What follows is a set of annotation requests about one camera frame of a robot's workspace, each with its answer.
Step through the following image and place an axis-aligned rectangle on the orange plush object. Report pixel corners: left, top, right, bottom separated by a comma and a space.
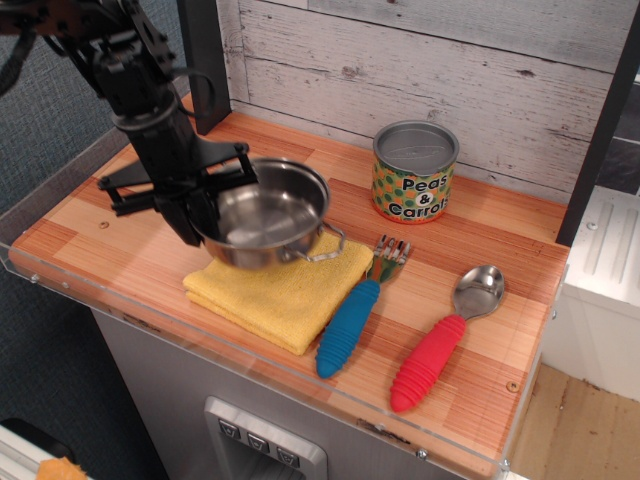
35, 457, 88, 480

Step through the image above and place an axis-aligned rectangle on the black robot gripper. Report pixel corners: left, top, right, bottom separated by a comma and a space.
98, 107, 256, 247

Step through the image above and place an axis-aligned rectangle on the clear acrylic table guard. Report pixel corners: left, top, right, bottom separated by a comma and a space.
0, 74, 571, 480

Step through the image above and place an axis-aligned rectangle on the yellow folded rag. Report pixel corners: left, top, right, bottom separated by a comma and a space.
183, 240, 373, 356

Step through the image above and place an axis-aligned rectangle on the red handled spoon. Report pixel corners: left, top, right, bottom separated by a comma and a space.
390, 265, 505, 413

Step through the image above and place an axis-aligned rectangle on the blue handled fork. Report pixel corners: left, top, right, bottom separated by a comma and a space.
315, 235, 411, 379

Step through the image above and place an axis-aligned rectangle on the peas and carrots can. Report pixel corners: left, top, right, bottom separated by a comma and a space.
371, 120, 459, 225

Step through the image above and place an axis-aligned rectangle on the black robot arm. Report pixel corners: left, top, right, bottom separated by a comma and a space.
1, 1, 257, 246

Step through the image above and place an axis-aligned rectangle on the grey toy fridge cabinet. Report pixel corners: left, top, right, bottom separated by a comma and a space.
93, 311, 455, 479

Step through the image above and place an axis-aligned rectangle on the silver steel pan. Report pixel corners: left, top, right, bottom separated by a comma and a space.
192, 158, 346, 270

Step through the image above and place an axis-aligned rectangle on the black dark right post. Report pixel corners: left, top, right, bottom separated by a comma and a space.
556, 7, 639, 247

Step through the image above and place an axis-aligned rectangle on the black vertical post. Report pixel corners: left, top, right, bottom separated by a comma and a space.
177, 0, 231, 135

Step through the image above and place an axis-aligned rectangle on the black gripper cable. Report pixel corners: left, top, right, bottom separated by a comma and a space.
159, 67, 217, 121

